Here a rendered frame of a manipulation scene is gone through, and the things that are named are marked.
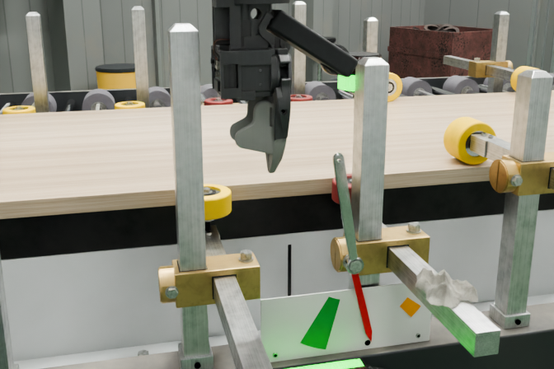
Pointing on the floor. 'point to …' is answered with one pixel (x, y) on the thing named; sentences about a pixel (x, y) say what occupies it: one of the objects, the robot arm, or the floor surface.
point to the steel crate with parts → (435, 49)
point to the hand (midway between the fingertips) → (277, 161)
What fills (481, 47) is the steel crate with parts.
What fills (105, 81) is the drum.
